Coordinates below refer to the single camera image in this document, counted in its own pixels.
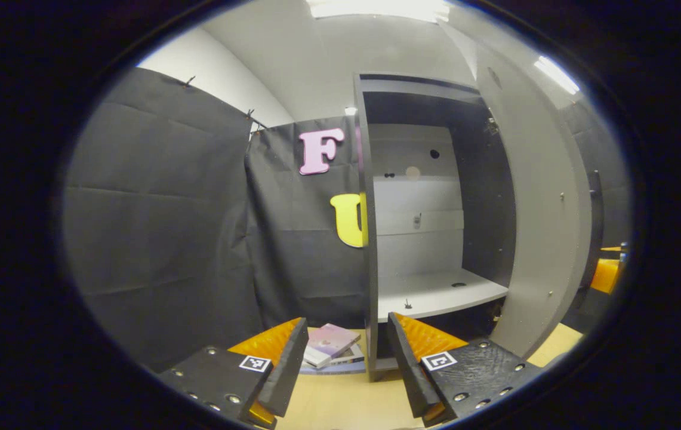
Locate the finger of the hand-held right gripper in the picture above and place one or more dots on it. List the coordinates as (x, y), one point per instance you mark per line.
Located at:
(606, 276)

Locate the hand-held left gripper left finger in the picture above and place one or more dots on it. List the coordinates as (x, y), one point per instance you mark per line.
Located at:
(289, 370)

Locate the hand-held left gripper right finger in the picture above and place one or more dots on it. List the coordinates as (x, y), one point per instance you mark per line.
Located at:
(406, 370)

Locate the dark grey cabinet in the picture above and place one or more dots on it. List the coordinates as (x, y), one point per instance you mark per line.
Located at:
(489, 209)

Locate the white cabinet shelf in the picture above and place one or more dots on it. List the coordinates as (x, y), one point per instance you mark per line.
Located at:
(435, 292)

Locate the grey blue round mat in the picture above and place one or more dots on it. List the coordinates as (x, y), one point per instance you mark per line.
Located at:
(340, 369)

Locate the pink book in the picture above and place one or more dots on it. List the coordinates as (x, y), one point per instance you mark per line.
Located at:
(331, 340)

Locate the printed book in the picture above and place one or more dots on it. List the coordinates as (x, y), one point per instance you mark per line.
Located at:
(352, 356)

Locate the black backdrop cloth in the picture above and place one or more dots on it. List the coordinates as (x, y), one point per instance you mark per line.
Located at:
(161, 227)

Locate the ceiling light panel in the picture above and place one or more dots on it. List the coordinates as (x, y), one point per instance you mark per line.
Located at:
(376, 8)
(556, 74)

